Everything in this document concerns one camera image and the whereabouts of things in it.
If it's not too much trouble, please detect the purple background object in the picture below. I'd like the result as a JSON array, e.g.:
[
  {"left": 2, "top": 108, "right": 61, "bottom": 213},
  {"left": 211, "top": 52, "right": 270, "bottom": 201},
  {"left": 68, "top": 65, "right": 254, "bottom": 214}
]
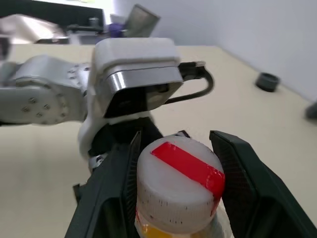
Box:
[{"left": 108, "top": 21, "right": 126, "bottom": 38}]

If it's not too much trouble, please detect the grey tilted background panel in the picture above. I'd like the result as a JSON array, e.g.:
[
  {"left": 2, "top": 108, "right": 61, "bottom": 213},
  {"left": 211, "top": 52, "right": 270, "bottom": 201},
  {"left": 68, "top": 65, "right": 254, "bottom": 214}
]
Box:
[{"left": 125, "top": 3, "right": 161, "bottom": 38}]

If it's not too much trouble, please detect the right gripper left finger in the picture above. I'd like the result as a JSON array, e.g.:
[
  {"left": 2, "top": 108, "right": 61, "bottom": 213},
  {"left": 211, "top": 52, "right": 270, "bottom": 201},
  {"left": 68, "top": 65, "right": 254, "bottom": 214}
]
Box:
[{"left": 64, "top": 130, "right": 142, "bottom": 238}]

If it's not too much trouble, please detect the white bottle cap red tape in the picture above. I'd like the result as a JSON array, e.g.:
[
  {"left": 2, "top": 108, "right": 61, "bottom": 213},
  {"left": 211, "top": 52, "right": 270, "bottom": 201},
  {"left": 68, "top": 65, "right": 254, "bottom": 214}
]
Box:
[{"left": 135, "top": 135, "right": 226, "bottom": 230}]

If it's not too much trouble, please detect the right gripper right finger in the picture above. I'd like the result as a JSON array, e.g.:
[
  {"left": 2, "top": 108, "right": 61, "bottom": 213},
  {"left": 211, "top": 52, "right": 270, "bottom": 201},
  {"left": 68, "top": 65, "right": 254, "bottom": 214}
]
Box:
[{"left": 209, "top": 129, "right": 317, "bottom": 238}]

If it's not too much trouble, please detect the small dark grey cap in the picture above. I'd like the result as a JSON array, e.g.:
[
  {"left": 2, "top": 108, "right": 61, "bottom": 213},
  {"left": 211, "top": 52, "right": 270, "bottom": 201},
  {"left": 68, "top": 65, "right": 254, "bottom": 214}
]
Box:
[{"left": 256, "top": 72, "right": 281, "bottom": 93}]

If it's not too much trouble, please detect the dark background monitor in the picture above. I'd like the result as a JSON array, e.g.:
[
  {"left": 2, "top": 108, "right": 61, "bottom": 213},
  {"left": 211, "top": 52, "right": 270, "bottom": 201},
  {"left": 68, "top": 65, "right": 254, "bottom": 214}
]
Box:
[{"left": 0, "top": 0, "right": 104, "bottom": 27}]

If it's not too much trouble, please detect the clear plastic drink bottle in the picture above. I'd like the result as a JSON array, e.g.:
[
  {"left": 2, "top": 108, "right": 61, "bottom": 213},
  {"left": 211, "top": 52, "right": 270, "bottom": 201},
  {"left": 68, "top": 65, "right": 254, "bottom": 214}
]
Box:
[{"left": 133, "top": 198, "right": 235, "bottom": 238}]

